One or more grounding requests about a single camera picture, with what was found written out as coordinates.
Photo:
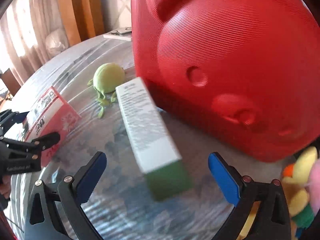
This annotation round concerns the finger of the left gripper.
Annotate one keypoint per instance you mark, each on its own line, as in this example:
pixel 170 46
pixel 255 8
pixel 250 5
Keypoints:
pixel 45 142
pixel 9 118

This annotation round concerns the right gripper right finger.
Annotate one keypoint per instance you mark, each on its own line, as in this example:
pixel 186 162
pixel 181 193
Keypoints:
pixel 272 220

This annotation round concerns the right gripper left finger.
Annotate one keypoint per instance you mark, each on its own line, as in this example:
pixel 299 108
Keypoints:
pixel 43 220

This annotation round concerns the green and white carton box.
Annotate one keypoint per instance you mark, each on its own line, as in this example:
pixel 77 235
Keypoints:
pixel 155 152

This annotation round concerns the red and white flat box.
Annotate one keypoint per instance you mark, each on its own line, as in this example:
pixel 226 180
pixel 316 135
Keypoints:
pixel 50 113

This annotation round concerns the yellow duck plush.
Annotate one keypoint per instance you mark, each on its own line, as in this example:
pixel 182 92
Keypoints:
pixel 295 186

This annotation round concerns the pink pig plush red dress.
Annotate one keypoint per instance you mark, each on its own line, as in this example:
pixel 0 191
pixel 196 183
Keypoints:
pixel 314 187

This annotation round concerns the light green monster plush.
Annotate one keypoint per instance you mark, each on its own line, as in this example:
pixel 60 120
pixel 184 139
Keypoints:
pixel 105 81

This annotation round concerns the red bear-shaped handbag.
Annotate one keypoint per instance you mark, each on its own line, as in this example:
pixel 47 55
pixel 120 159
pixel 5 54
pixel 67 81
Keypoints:
pixel 245 71

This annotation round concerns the wooden door frame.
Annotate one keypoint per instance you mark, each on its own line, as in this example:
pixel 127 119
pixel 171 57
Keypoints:
pixel 82 19

